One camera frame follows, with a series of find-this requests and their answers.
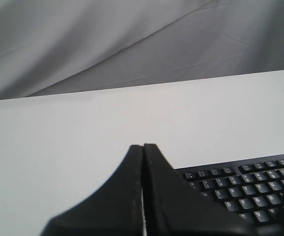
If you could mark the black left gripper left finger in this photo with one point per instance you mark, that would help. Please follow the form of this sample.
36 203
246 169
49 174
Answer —
115 209

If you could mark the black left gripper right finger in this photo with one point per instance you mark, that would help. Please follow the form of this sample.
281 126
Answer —
173 208

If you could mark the black acer keyboard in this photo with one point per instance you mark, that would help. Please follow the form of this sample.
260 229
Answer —
251 188

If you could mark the grey backdrop cloth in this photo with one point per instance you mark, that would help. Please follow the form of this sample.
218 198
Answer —
62 46

